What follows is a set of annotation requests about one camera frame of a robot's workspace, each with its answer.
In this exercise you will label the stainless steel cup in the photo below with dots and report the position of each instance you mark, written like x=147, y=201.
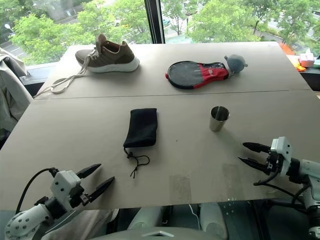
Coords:
x=218, y=123

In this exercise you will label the orange fabric item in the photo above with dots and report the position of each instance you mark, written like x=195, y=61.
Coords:
x=287, y=50

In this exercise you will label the brown sneaker with white sole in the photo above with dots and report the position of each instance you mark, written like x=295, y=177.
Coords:
x=110, y=60

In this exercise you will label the dark window frame post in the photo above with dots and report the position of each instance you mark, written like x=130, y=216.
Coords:
x=155, y=20

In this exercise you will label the grey plush toy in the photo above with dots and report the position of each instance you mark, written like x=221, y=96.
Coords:
x=236, y=63

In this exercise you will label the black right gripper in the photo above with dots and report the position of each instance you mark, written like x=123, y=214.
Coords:
x=273, y=162

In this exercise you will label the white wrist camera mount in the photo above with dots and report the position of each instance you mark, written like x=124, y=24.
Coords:
x=63, y=182
x=283, y=150

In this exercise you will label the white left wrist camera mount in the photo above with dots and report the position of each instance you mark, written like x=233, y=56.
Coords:
x=63, y=182

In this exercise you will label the clear tape patch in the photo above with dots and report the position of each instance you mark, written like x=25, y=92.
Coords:
x=180, y=188
x=232, y=181

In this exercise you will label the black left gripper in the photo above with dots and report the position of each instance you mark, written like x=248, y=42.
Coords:
x=78, y=196

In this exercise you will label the silver robot torso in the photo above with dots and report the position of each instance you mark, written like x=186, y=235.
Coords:
x=160, y=233

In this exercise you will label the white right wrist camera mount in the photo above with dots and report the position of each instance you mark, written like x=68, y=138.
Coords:
x=283, y=150

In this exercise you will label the racket in red black cover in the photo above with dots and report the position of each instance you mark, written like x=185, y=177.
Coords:
x=185, y=75

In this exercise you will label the pink box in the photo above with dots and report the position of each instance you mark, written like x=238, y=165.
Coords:
x=307, y=58

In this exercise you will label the grey jacket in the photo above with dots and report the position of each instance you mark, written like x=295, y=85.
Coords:
x=11, y=92

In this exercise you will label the light grey rounded robot leg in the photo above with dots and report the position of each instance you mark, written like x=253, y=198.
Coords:
x=145, y=217
x=212, y=220

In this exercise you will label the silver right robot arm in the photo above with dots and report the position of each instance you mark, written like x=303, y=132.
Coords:
x=310, y=170

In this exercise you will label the beige fabric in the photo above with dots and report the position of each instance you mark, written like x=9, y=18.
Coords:
x=80, y=225

